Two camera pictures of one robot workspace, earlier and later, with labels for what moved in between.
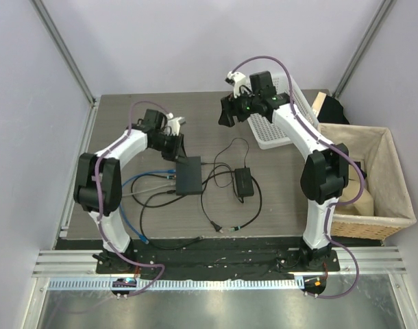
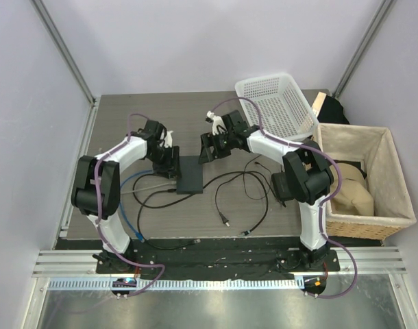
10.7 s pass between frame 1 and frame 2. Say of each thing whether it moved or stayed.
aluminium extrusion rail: stayed
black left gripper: moved
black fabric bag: stayed
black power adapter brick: moved
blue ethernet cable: stayed
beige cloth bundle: stayed
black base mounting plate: stayed
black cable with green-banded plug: moved
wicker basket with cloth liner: stayed
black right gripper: moved
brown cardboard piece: stayed
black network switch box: stayed
